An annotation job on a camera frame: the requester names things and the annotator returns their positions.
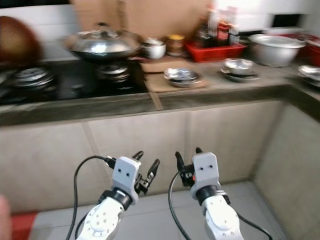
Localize shallow steel bowl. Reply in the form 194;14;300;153
164;67;201;82

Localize light wood cabinet door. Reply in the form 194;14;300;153
185;100;285;188
0;121;98;215
84;111;190;206

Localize steel gas burner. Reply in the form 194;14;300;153
97;62;131;83

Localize small cardboard mat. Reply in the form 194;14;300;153
140;57;191;74

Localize black glass gas hob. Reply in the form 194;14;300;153
0;60;151;106

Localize red plastic basket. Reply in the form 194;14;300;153
184;41;248;63

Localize large steel wok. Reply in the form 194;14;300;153
65;29;143;63

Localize white ceramic lidded pot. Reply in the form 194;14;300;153
141;37;167;61

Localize yellow-lidded spice jar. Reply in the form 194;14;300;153
166;34;186;57

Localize small clear glass bottle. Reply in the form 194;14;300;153
197;20;211;48

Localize small red-labelled sauce bottle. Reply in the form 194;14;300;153
216;21;231;47

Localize steel wok lid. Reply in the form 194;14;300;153
72;22;141;53

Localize tall dark yellow-necked sauce bottle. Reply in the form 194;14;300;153
207;5;218;47

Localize large aluminium pot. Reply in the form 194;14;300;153
249;34;307;68

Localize red floor mat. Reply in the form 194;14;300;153
11;212;37;240

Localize stacked steel bowls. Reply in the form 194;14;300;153
297;65;320;90

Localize round brown wooden board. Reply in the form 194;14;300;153
0;16;36;68

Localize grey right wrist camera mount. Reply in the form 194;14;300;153
191;151;220;198

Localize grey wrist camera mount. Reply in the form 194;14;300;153
111;156;142;203
191;151;220;198

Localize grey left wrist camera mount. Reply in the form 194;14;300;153
111;156;142;203

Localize long black left arm cable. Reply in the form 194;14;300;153
66;155;117;240

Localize short black left arm cable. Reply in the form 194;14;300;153
74;210;98;240

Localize short black arm cable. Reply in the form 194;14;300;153
74;210;98;240
235;212;273;240

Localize short black right arm cable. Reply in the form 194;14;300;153
235;212;273;240

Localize wide cardboard wall sheet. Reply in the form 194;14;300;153
122;0;216;41

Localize narrow cardboard wall sheet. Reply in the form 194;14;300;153
70;0;123;33

